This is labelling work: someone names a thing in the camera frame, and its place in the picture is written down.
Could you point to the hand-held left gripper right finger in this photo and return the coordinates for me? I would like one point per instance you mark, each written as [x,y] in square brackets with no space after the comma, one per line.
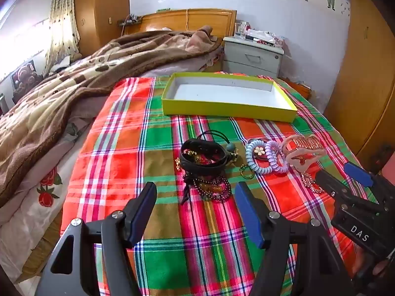
[250,219]

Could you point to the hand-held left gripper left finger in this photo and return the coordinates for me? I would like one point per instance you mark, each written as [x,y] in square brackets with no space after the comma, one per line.
[143,212]

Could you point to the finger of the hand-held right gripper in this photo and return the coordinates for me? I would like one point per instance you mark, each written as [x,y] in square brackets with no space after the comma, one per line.
[358,174]
[333,188]

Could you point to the clear pink hair claw clip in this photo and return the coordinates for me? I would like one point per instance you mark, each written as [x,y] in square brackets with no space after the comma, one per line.
[301,160]

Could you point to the yellow-green cardboard box tray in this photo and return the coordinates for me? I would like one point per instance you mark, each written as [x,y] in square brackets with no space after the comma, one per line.
[228,111]

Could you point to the person's right hand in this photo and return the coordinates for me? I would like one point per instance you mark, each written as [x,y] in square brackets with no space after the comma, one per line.
[384,268]

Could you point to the plaid tablecloth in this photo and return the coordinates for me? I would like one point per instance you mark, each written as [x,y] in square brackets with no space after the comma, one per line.
[129,160]

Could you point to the wooden wardrobe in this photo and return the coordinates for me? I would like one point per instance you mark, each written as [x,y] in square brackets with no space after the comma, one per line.
[364,83]
[101,12]

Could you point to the orange cardboard box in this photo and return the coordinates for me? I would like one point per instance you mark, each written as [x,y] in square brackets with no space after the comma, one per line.
[304,89]

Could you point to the floral white bedsheet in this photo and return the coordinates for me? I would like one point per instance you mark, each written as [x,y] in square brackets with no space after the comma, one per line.
[37,209]

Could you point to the brown plush blanket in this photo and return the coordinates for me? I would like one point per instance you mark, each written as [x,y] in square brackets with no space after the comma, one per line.
[61,98]

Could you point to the grey nightstand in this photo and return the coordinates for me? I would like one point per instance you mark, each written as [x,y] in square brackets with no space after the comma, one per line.
[253,58]

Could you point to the mauve quilt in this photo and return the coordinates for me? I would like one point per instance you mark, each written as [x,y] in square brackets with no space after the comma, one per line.
[185,64]

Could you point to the pile of packets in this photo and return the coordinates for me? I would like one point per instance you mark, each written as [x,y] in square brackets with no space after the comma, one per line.
[262,35]

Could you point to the wooden bed headboard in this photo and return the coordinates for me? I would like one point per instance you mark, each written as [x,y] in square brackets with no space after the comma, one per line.
[172,21]

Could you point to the power strip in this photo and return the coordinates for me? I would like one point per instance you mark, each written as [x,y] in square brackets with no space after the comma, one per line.
[131,19]

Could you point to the patterned curtain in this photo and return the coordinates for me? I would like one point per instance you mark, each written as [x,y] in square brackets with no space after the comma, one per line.
[61,21]

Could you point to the window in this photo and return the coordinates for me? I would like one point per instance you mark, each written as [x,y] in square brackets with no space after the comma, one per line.
[21,30]

